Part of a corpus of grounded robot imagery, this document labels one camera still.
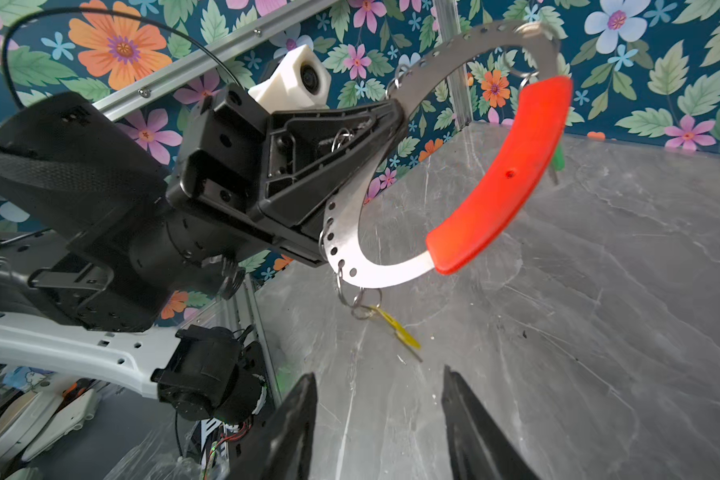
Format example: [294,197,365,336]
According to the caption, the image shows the left camera black cable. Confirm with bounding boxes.
[0,5,244,109]

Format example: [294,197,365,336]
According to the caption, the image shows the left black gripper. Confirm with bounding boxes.
[166,84,404,267]

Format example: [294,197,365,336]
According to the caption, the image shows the yellow tagged key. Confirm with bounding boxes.
[371,306,423,362]

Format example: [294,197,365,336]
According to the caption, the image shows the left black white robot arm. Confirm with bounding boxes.
[0,85,404,332]

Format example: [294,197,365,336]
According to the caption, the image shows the metal keyring with red handle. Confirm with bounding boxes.
[322,20,573,290]

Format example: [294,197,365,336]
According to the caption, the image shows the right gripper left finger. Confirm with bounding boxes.
[227,373,318,480]

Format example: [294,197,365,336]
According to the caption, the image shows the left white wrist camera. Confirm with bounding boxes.
[249,46,332,113]

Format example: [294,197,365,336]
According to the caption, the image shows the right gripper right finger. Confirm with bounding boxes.
[441,366,538,480]

